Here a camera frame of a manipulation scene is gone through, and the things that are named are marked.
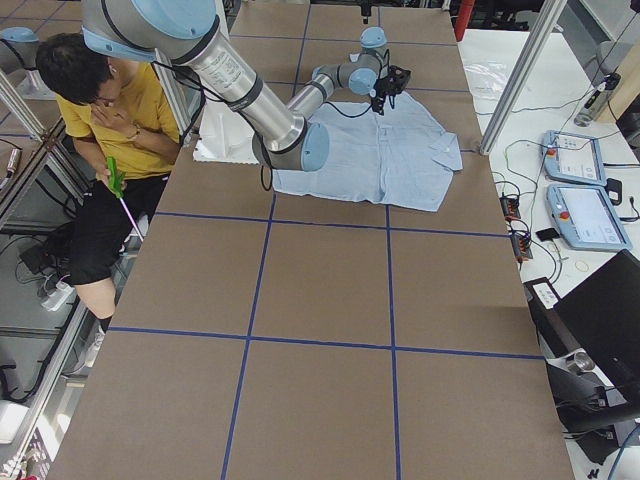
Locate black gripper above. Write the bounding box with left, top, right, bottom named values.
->
left=372, top=76, right=395, bottom=115

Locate light blue striped shirt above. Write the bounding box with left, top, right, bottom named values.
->
left=274, top=93, right=463, bottom=212

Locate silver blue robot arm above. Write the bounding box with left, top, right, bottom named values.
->
left=286, top=27, right=390, bottom=119
left=81, top=1, right=330, bottom=172

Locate clear plastic bag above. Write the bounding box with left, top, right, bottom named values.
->
left=462, top=59, right=509, bottom=101

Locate red cylinder object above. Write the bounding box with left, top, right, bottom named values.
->
left=454, top=0, right=475, bottom=42

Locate upper blue teach pendant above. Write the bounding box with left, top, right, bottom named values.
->
left=542, top=130, right=607, bottom=187

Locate blue teach pendant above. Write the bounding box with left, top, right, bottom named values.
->
left=542, top=130, right=607, bottom=187
left=546, top=183, right=633, bottom=252

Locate lower blue teach pendant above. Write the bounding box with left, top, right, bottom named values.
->
left=546, top=183, right=633, bottom=252

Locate person in yellow shirt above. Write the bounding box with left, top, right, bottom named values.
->
left=36, top=33, right=180, bottom=367

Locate green tool with rod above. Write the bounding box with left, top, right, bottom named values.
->
left=106, top=156, right=144, bottom=241

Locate black monitor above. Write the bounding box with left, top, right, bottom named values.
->
left=555, top=250, right=639, bottom=401

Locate white power strip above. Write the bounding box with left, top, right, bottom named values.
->
left=41, top=280, right=75, bottom=312

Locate aluminium frame post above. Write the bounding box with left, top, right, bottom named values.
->
left=479, top=0, right=567, bottom=155

